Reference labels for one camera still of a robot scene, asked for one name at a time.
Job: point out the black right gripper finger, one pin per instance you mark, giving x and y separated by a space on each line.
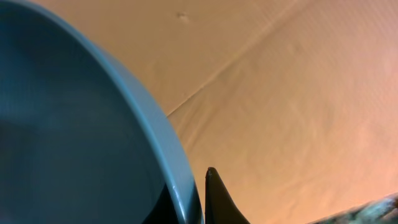
219 206

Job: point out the large dark blue bowl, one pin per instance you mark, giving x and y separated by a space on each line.
82 141

